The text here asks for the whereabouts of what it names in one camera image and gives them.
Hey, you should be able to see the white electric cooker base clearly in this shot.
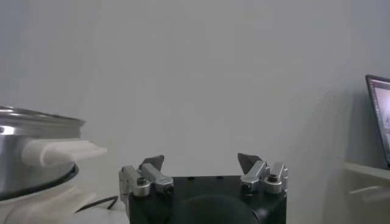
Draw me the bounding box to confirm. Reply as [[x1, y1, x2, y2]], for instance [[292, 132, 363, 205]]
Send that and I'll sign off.
[[0, 164, 101, 224]]

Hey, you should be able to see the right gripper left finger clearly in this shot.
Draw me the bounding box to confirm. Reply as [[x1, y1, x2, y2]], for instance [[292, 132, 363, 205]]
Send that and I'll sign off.
[[119, 154, 174, 198]]

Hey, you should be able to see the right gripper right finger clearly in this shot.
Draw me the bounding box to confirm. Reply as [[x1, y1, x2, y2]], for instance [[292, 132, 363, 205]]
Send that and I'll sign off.
[[237, 152, 289, 195]]

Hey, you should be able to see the stainless steel steamer pot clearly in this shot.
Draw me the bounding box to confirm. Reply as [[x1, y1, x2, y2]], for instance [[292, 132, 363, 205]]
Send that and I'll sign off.
[[0, 105, 108, 198]]

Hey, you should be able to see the laptop screen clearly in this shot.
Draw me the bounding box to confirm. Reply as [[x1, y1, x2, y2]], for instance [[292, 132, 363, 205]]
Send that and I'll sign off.
[[364, 74, 390, 170]]

